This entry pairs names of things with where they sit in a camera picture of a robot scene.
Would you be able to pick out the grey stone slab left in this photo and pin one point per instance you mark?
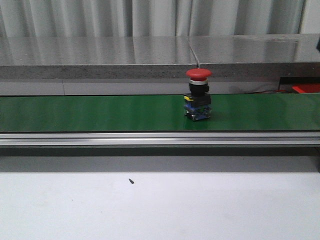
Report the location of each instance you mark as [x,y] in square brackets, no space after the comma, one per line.
[95,57]

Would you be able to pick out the grey stone slab right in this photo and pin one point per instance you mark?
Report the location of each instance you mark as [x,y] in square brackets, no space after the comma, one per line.
[270,55]

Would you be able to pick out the grey pleated curtain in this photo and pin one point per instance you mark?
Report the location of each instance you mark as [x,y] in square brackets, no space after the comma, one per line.
[144,18]

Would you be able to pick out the grey rear conveyor panel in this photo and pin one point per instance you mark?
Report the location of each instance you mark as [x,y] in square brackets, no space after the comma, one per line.
[138,86]

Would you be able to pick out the red plate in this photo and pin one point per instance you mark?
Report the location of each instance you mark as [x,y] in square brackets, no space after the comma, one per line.
[307,88]

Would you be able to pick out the green conveyor belt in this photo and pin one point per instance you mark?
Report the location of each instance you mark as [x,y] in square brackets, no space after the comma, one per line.
[161,113]

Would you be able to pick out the aluminium conveyor side rail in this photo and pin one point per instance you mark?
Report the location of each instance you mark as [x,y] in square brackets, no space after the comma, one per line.
[187,139]

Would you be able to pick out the grey stone slab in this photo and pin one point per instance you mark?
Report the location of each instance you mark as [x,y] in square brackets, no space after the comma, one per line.
[95,57]
[270,55]

